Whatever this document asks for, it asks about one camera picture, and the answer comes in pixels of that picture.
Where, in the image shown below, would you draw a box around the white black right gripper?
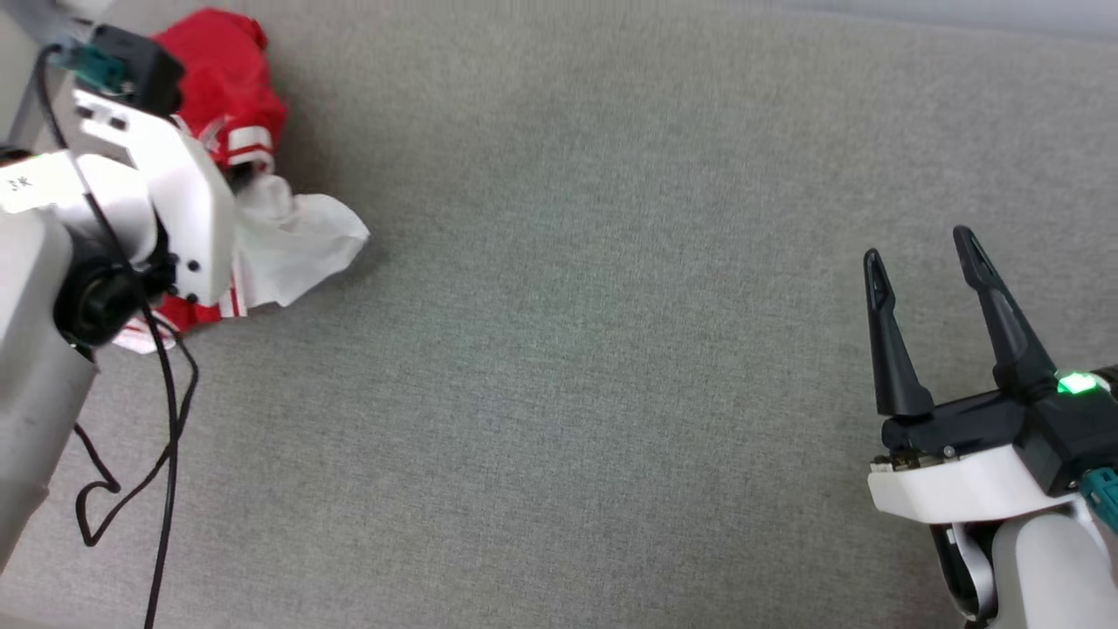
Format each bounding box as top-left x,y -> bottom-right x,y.
864,225 -> 1086,526

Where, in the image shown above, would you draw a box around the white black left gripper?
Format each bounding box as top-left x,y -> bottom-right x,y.
72,86 -> 238,308

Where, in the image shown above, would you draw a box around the red white basketball jersey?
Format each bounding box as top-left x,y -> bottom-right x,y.
114,7 -> 372,355

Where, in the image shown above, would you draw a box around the black cable with teal plug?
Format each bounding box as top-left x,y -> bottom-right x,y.
35,42 -> 180,629
1081,467 -> 1118,536

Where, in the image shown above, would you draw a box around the thin black cable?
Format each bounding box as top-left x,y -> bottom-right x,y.
74,319 -> 202,550

